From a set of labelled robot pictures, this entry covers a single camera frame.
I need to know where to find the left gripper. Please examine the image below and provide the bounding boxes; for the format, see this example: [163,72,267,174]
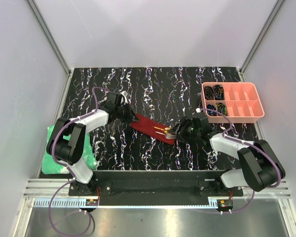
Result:
[115,101,140,124]

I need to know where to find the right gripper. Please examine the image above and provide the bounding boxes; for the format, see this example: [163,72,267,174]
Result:
[167,116,201,144]

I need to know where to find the red cloth napkin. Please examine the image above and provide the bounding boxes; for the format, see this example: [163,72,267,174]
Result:
[130,114,175,145]

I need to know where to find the gold spoon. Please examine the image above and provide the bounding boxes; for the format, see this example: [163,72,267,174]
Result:
[154,126,172,133]

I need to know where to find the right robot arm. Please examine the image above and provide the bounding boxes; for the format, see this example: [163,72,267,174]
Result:
[168,112,286,196]

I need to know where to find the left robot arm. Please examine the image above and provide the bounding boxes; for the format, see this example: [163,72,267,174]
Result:
[46,91,139,196]

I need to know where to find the pink compartment tray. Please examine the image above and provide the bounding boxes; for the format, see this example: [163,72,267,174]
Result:
[200,82,265,123]

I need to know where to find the green white cloth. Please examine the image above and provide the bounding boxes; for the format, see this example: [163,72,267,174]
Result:
[41,124,99,175]

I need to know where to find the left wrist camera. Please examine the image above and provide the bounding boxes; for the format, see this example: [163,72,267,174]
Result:
[120,91,129,105]

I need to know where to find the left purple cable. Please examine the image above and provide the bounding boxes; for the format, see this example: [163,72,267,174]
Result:
[49,86,109,235]

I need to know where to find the purple cable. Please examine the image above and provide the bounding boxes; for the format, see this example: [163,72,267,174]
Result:
[196,108,282,214]
[49,86,109,235]

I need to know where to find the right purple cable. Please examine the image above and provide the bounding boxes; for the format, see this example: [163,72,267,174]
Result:
[196,108,282,214]

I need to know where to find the black orange hair ties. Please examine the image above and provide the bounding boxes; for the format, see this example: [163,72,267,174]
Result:
[203,85,215,100]

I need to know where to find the yellow blue hair ties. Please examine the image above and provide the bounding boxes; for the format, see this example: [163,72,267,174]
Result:
[216,103,227,116]

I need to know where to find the black red hair ties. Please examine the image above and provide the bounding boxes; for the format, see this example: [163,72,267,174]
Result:
[213,84,225,100]

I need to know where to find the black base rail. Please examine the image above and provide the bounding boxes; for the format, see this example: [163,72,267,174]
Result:
[69,170,243,208]

